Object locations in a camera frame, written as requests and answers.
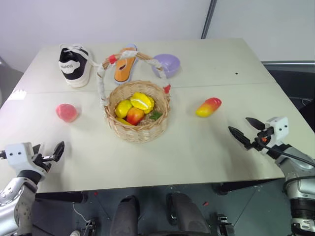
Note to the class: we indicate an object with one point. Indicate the yellow lemon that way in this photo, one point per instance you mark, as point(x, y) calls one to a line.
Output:
point(123, 108)

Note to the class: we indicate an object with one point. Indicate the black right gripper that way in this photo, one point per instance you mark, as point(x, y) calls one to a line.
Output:
point(262, 138)

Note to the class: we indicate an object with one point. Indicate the red yellow mango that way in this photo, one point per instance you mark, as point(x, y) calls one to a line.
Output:
point(208, 107)

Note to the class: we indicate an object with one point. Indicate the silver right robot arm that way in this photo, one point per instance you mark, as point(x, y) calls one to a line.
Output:
point(299, 182)

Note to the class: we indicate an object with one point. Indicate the black white sneaker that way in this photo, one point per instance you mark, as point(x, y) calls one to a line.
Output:
point(73, 66)

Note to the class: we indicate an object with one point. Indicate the purple plastic bowl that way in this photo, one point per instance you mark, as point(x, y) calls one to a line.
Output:
point(169, 64)

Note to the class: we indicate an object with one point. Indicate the dark rounded wide shape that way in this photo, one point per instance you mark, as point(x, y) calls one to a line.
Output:
point(187, 216)

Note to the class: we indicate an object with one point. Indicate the pink peach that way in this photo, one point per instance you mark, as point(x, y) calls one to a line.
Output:
point(66, 112)

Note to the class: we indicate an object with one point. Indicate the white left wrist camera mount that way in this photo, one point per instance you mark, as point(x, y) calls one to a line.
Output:
point(18, 155)

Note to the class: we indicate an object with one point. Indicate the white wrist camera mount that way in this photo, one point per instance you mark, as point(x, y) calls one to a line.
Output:
point(18, 155)
point(279, 127)

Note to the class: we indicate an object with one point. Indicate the black table frame bar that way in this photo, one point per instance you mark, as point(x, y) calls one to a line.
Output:
point(246, 187)
point(61, 197)

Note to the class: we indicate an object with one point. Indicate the green leaf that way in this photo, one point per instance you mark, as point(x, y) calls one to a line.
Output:
point(155, 115)

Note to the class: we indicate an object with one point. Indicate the red yellow apple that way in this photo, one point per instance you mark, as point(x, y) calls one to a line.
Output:
point(135, 116)

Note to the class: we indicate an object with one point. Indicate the yellow banana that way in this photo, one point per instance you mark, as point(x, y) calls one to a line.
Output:
point(122, 121)

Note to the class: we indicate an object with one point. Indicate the yellow starfruit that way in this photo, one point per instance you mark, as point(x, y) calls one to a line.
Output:
point(142, 101)

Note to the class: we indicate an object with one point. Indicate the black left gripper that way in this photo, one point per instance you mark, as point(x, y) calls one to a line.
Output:
point(44, 162)

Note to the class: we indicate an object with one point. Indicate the grey wall post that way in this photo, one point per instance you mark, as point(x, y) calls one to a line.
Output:
point(209, 19)

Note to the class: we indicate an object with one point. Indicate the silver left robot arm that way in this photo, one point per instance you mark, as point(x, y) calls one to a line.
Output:
point(17, 204)

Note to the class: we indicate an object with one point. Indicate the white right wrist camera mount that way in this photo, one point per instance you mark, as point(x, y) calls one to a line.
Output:
point(279, 127)

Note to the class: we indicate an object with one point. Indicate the dark rounded narrow shape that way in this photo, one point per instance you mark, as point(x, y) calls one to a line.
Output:
point(125, 216)

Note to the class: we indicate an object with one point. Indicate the orange shoe insole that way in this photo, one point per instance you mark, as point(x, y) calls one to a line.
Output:
point(124, 68)

